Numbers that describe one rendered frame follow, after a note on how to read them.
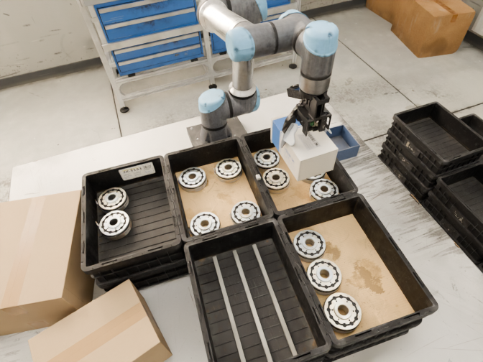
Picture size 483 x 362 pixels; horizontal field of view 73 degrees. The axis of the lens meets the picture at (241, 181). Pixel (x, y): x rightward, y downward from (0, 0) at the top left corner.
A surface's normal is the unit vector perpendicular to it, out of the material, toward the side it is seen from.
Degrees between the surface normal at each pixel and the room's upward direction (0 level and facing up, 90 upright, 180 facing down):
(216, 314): 0
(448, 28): 89
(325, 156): 90
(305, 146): 0
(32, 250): 0
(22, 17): 90
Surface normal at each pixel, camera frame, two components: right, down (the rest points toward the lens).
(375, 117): -0.05, -0.63
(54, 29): 0.35, 0.71
